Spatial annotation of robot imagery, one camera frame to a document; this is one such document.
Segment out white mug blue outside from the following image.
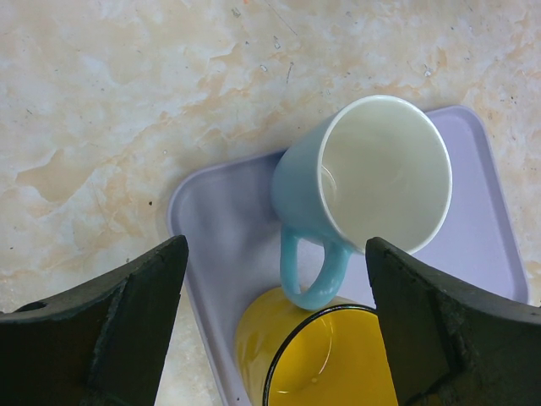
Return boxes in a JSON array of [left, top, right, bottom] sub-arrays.
[[270, 95, 453, 310]]

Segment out lavender plastic tray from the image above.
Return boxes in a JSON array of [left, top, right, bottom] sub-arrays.
[[167, 105, 529, 405]]

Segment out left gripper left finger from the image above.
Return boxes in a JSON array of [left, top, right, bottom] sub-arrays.
[[1, 235, 189, 405]]

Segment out yellow mug black handle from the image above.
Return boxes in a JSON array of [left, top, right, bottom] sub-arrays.
[[235, 288, 398, 405]]

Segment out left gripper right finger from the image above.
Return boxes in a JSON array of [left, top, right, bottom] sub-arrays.
[[365, 238, 540, 405]]

